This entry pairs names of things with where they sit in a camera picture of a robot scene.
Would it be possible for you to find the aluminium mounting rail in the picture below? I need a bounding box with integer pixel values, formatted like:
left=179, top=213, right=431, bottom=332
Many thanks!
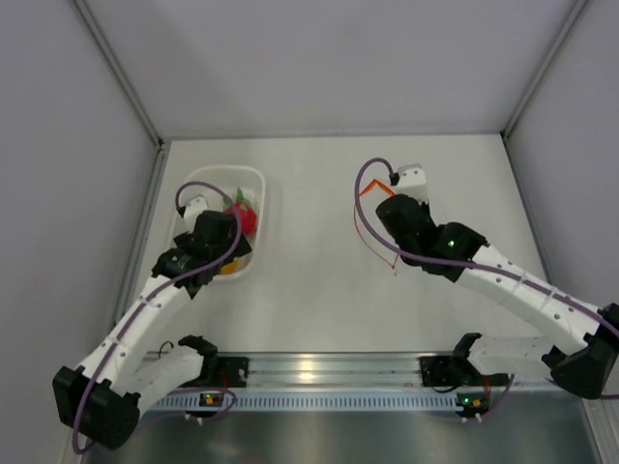
left=219, top=352, right=448, bottom=390

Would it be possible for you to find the fake red dragon fruit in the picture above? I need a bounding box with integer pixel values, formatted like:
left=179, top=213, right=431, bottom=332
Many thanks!
left=222, top=188, right=258, bottom=238

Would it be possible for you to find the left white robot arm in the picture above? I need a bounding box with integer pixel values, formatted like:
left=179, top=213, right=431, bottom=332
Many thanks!
left=52, top=210, right=251, bottom=454

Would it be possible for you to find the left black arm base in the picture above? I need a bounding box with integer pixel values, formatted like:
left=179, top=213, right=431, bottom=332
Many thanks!
left=212, top=356, right=250, bottom=389

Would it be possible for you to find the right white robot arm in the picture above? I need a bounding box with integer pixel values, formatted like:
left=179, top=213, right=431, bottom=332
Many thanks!
left=375, top=194, right=618, bottom=399

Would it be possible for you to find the white perforated plastic basket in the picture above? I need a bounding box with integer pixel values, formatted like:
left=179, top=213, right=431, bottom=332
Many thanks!
left=166, top=165, right=268, bottom=281

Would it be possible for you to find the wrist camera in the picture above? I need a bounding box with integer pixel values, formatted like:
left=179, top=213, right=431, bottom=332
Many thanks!
left=179, top=194, right=209, bottom=232
left=389, top=163, right=429, bottom=204

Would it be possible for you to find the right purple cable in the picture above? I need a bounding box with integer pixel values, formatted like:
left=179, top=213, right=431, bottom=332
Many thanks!
left=355, top=158, right=619, bottom=339

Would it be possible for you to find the clear zip top bag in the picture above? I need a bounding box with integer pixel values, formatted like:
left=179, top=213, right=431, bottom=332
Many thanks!
left=353, top=178, right=399, bottom=276

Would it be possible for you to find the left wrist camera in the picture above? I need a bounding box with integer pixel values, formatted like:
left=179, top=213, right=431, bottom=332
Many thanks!
left=179, top=194, right=209, bottom=232

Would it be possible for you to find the fake yellow mango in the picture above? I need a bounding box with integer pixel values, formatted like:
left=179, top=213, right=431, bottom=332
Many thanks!
left=219, top=259, right=239, bottom=276

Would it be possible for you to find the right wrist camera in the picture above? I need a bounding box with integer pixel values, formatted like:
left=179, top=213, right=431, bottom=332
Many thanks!
left=389, top=163, right=429, bottom=204

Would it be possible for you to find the white slotted cable duct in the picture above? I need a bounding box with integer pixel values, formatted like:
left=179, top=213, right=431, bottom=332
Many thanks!
left=151, top=391, right=486, bottom=413

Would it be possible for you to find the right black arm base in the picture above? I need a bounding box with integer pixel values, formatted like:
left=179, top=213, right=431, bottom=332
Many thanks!
left=419, top=355, right=460, bottom=389

